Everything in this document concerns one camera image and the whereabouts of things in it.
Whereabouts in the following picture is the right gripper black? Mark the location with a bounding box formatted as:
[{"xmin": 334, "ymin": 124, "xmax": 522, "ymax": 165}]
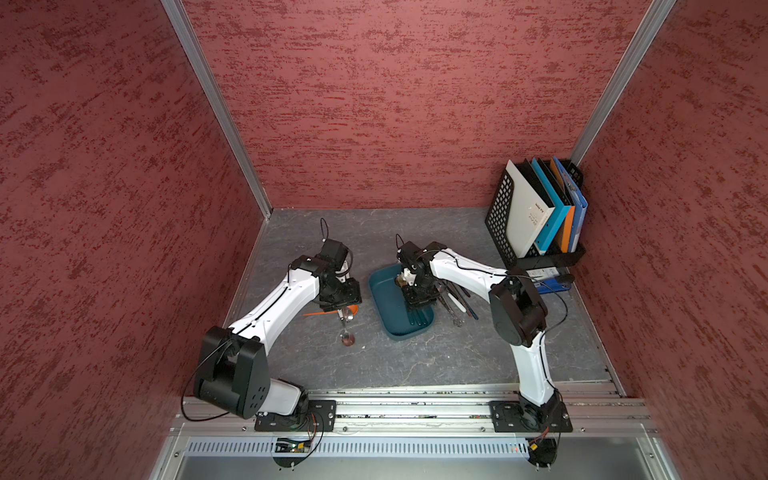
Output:
[{"xmin": 402, "ymin": 272, "xmax": 441, "ymax": 312}]

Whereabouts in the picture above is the teal plastic storage box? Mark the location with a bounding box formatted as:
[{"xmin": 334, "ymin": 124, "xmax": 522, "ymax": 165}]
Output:
[{"xmin": 368, "ymin": 264, "xmax": 435, "ymax": 341}]

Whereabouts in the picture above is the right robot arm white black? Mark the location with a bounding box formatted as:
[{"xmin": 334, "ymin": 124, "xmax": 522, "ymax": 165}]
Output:
[{"xmin": 396, "ymin": 242, "xmax": 559, "ymax": 414}]

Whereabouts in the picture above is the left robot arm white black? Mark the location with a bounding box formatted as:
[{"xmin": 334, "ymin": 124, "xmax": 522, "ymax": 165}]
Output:
[{"xmin": 191, "ymin": 253, "xmax": 361, "ymax": 419}]

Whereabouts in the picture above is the copper bowl spoon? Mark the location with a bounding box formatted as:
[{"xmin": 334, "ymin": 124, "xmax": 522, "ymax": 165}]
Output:
[{"xmin": 339, "ymin": 310, "xmax": 355, "ymax": 347}]

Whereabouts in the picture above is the ornate silver spoon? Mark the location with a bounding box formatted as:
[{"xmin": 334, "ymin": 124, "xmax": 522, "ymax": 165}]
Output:
[{"xmin": 438, "ymin": 290, "xmax": 464, "ymax": 328}]

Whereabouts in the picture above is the black mesh file rack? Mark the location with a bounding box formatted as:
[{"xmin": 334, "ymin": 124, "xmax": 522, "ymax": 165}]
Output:
[{"xmin": 485, "ymin": 157, "xmax": 588, "ymax": 270}]

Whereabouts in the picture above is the white folder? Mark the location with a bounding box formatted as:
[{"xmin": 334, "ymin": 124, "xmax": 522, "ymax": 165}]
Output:
[{"xmin": 506, "ymin": 161, "xmax": 551, "ymax": 258}]

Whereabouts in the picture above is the orange folder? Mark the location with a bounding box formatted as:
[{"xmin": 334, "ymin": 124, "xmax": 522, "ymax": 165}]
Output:
[{"xmin": 549, "ymin": 157, "xmax": 575, "ymax": 253}]

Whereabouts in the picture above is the teal folder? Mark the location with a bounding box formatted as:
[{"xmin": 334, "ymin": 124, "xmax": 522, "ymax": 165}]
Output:
[{"xmin": 531, "ymin": 159, "xmax": 567, "ymax": 255}]

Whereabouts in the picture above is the blue folder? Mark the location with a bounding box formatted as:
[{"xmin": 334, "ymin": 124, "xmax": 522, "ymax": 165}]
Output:
[{"xmin": 552, "ymin": 157, "xmax": 588, "ymax": 253}]

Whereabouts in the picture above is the orange handled spoon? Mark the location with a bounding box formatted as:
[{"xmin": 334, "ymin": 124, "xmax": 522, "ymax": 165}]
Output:
[{"xmin": 306, "ymin": 305, "xmax": 359, "ymax": 319}]

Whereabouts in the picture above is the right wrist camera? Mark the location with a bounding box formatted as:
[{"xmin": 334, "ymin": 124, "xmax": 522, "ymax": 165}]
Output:
[{"xmin": 397, "ymin": 242, "xmax": 425, "ymax": 282}]

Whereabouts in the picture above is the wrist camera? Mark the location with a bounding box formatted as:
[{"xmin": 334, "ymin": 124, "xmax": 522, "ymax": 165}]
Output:
[
  {"xmin": 319, "ymin": 238, "xmax": 353, "ymax": 277},
  {"xmin": 397, "ymin": 242, "xmax": 425, "ymax": 282}
]

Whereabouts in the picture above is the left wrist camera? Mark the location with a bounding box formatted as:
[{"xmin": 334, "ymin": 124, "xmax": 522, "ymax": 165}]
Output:
[{"xmin": 319, "ymin": 238, "xmax": 353, "ymax": 277}]

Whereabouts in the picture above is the white handled spoon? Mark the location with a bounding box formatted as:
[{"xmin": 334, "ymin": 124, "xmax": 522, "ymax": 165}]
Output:
[{"xmin": 444, "ymin": 286, "xmax": 469, "ymax": 315}]

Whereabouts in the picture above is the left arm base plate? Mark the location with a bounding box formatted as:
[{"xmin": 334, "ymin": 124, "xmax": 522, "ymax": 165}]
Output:
[{"xmin": 254, "ymin": 399, "xmax": 337, "ymax": 434}]

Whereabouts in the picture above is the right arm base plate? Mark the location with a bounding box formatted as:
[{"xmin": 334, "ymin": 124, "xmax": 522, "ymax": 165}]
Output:
[{"xmin": 489, "ymin": 398, "xmax": 573, "ymax": 434}]

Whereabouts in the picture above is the perforated cable tray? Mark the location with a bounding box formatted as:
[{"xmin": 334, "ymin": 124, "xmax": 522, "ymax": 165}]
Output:
[{"xmin": 183, "ymin": 436, "xmax": 529, "ymax": 460}]

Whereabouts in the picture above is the aluminium front rail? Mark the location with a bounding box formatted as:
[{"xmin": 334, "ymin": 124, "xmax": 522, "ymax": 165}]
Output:
[{"xmin": 170, "ymin": 392, "xmax": 658, "ymax": 436}]

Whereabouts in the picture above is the right corner aluminium post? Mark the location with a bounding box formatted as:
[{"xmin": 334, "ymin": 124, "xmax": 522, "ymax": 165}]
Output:
[{"xmin": 570, "ymin": 0, "xmax": 676, "ymax": 165}]

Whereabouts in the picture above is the corner aluminium post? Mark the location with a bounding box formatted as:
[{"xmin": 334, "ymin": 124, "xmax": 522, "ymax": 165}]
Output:
[
  {"xmin": 161, "ymin": 0, "xmax": 273, "ymax": 220},
  {"xmin": 570, "ymin": 0, "xmax": 676, "ymax": 165}
]

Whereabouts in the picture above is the left corner aluminium post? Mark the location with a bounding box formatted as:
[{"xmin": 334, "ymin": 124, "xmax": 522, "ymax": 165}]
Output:
[{"xmin": 161, "ymin": 0, "xmax": 273, "ymax": 220}]

